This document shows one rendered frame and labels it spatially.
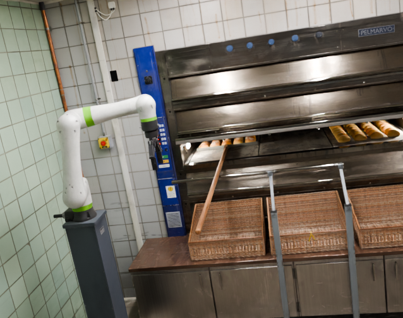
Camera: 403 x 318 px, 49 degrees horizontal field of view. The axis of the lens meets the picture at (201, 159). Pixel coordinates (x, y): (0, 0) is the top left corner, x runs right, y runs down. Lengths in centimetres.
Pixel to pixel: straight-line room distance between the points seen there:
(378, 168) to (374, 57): 84
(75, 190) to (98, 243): 39
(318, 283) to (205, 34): 198
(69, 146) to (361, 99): 212
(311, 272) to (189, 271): 87
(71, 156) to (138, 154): 126
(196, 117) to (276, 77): 69
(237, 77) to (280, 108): 41
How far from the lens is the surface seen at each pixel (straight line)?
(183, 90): 346
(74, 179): 250
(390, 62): 349
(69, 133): 244
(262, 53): 340
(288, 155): 350
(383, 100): 351
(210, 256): 330
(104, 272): 281
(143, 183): 372
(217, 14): 341
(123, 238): 397
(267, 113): 342
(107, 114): 258
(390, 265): 333
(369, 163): 361
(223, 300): 341
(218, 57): 342
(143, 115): 246
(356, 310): 339
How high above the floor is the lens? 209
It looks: 14 degrees down
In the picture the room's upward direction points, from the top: 9 degrees counter-clockwise
